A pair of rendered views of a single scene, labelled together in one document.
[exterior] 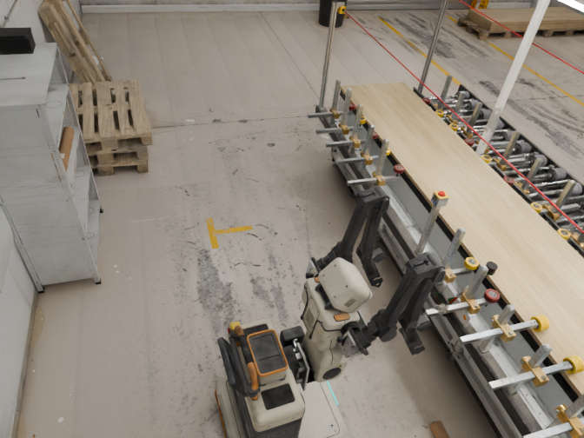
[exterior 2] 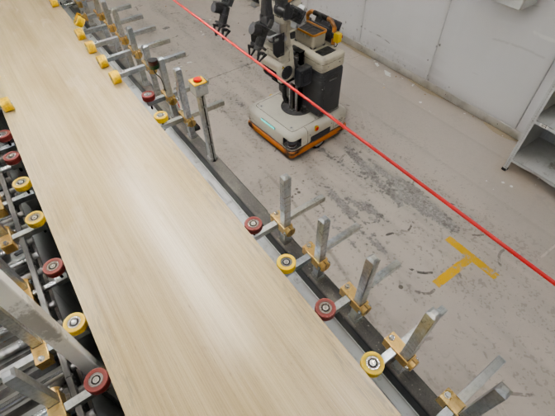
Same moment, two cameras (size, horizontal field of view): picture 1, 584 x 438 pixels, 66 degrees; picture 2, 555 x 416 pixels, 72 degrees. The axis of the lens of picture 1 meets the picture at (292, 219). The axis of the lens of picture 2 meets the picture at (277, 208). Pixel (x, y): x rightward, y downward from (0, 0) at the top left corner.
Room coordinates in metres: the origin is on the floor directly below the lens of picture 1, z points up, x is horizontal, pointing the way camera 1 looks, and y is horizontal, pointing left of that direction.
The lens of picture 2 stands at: (3.93, -0.93, 2.25)
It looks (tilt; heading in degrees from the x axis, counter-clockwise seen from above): 49 degrees down; 166
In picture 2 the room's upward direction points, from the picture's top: 1 degrees counter-clockwise
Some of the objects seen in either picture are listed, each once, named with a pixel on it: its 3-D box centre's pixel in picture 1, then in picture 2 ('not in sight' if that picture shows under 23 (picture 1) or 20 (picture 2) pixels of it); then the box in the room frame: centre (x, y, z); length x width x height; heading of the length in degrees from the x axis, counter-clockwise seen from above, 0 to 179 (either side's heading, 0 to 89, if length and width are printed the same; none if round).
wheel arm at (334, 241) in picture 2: (361, 160); (321, 248); (3.04, -0.51, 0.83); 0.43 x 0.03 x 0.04; 110
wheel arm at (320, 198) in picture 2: (373, 180); (288, 217); (2.81, -0.60, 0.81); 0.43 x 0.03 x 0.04; 110
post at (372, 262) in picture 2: (355, 130); (362, 292); (3.33, -0.45, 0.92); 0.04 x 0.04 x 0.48; 20
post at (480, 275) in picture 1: (469, 295); (168, 92); (1.69, -1.06, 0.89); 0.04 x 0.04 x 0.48; 20
